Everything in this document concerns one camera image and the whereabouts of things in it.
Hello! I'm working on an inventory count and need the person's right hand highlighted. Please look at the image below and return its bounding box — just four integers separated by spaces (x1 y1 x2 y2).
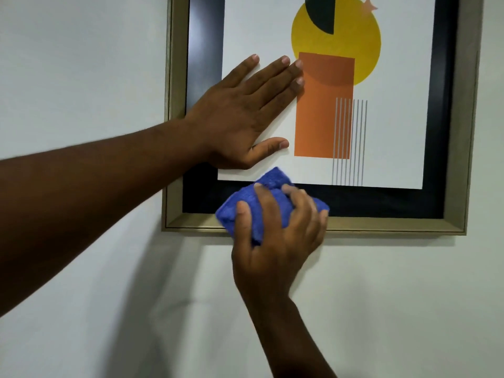
231 183 330 300

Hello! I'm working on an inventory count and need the person's left hand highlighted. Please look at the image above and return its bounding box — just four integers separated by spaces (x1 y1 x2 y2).
184 54 306 171

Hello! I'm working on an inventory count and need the blue cleaning cloth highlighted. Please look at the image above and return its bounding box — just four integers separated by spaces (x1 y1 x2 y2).
215 166 331 247

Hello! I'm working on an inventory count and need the framed abstract art picture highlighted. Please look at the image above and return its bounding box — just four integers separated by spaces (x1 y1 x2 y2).
161 0 485 237

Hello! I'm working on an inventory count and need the person's left forearm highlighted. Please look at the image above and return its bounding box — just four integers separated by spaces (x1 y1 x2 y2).
0 118 209 318

